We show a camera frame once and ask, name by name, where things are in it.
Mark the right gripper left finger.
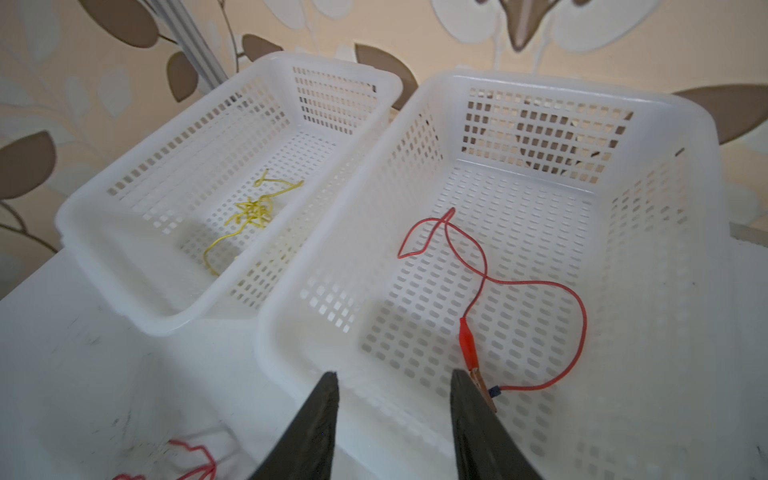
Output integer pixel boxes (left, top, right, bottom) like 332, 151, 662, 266
250, 371, 340, 480

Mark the back left white basket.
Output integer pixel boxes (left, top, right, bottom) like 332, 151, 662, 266
55, 52, 403, 336

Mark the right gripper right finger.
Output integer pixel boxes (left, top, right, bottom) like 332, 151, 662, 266
450, 370, 542, 480

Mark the white basket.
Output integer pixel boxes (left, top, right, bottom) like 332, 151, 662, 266
55, 52, 403, 336
254, 71, 750, 479

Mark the back middle white basket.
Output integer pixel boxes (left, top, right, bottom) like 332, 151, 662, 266
254, 71, 750, 479

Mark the red alligator clip lead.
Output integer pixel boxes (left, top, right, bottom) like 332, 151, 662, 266
397, 207, 588, 413

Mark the yellow cable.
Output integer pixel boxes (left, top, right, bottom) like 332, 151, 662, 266
202, 169, 305, 277

